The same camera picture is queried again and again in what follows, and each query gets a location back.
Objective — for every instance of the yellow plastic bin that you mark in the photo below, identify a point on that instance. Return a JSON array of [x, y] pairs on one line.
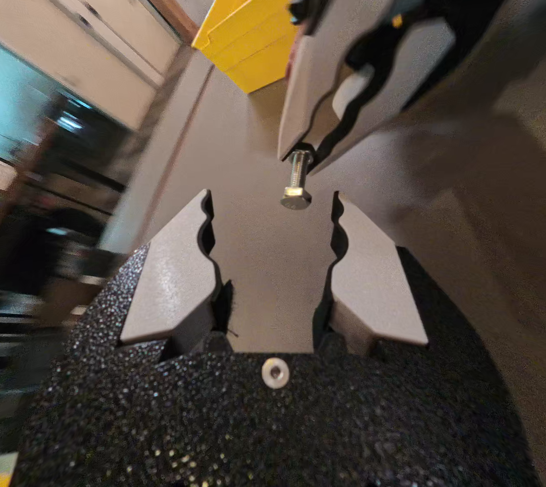
[[256, 26]]

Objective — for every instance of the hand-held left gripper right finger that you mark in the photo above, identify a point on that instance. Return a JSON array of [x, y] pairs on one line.
[[375, 291]]

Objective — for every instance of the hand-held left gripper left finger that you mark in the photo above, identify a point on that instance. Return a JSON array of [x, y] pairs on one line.
[[170, 282]]

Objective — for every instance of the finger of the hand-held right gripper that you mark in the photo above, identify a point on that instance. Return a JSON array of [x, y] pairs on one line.
[[332, 47], [409, 69]]

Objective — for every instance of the silver hex bolt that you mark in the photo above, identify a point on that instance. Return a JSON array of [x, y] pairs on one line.
[[295, 173]]

